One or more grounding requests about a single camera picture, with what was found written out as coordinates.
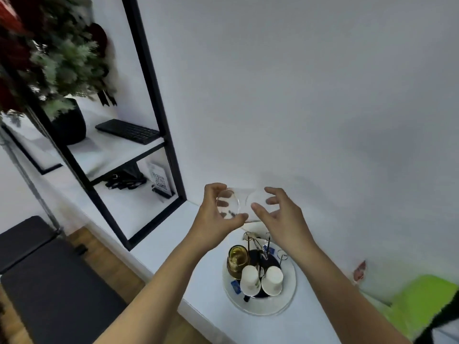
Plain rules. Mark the person's right hand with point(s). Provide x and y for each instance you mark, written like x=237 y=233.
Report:
x=287 y=225

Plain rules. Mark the person's left hand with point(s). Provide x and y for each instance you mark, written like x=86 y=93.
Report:
x=208 y=222

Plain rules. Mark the person's right thumb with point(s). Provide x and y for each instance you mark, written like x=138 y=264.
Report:
x=259 y=210

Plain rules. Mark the person's left thumb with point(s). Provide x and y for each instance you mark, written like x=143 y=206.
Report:
x=237 y=219

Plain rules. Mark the clear glass cup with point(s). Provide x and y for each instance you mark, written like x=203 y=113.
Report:
x=247 y=197

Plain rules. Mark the person's left forearm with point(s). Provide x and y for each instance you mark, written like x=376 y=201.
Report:
x=157 y=293

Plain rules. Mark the person's right forearm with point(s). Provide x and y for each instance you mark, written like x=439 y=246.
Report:
x=340 y=300

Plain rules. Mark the blue tea packet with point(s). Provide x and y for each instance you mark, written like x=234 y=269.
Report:
x=235 y=287
x=269 y=251

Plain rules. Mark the gold rimmed glass jar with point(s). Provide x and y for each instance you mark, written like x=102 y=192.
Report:
x=237 y=263

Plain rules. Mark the white paper cup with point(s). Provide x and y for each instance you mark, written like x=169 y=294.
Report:
x=272 y=281
x=250 y=280

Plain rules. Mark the white code sign stand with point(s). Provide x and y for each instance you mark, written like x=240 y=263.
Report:
x=159 y=180

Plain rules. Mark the round white tray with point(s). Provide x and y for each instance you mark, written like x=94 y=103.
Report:
x=283 y=297

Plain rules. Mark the red and white packet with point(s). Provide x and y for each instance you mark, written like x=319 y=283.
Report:
x=360 y=271

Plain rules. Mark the black keyboard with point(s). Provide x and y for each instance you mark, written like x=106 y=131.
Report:
x=129 y=131

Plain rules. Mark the black ribbon bow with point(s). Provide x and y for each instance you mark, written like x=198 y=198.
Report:
x=107 y=97

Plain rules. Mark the black plant pot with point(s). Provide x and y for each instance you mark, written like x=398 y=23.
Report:
x=71 y=125

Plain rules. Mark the bright green cloth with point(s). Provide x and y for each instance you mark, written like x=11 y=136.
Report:
x=426 y=300

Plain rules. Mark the large black bench pad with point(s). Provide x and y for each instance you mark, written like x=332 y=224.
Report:
x=61 y=300

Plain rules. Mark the grey metal pole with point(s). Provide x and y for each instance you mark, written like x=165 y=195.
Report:
x=32 y=189

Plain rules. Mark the black and white fabric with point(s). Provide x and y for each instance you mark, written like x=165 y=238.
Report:
x=441 y=331

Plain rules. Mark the green artificial plant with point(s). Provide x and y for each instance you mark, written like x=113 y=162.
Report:
x=68 y=64

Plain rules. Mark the red artificial flowers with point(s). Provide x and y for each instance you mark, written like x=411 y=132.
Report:
x=12 y=50

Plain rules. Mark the black metal shelf frame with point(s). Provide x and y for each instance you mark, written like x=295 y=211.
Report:
x=150 y=68

